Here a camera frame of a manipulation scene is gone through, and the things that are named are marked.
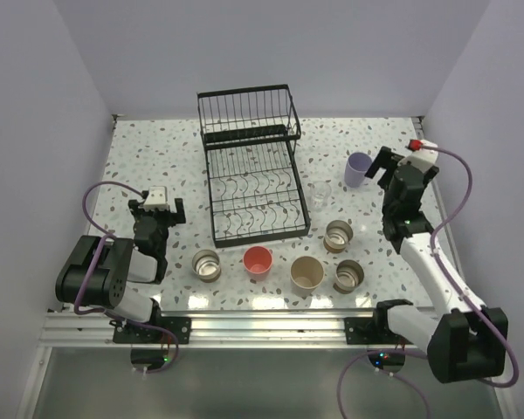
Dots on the clear plastic cup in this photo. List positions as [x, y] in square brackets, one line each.
[320, 193]

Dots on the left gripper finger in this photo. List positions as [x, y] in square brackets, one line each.
[177, 215]
[136, 211]

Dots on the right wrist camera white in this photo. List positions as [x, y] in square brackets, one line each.
[423, 155]

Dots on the aluminium front rail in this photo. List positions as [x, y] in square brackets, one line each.
[306, 329]

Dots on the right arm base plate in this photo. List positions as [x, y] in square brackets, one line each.
[363, 331]

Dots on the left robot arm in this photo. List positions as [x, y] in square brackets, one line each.
[96, 275]

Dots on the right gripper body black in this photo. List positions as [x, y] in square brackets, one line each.
[388, 208]

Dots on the beige plastic cup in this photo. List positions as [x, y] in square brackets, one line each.
[306, 274]

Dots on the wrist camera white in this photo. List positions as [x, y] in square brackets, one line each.
[156, 199]
[423, 155]

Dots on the black wire dish rack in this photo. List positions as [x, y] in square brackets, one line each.
[249, 138]

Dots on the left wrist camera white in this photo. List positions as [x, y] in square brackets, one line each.
[156, 199]

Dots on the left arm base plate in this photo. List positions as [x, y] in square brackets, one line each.
[128, 334]

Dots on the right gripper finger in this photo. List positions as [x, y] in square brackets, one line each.
[382, 161]
[429, 175]

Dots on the lilac plastic cup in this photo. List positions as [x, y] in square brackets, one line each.
[356, 168]

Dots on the coral pink plastic cup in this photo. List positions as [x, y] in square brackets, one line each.
[257, 261]

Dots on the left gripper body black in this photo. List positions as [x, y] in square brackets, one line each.
[163, 219]

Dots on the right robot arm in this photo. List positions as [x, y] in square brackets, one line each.
[468, 340]

